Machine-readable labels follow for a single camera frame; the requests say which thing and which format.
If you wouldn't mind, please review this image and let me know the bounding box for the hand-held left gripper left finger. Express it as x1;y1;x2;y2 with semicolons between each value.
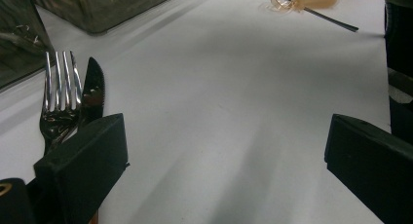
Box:
33;112;131;224

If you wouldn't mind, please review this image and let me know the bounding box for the steel fork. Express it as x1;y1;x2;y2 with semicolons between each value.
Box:
39;51;84;155

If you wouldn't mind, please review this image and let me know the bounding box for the wooden handled steel knife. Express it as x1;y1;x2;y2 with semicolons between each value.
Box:
79;56;106;224

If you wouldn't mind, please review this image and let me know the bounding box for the amber plastic spoon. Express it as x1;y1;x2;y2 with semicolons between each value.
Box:
266;0;339;14

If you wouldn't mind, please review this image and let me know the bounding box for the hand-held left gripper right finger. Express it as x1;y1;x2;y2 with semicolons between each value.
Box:
323;113;413;224

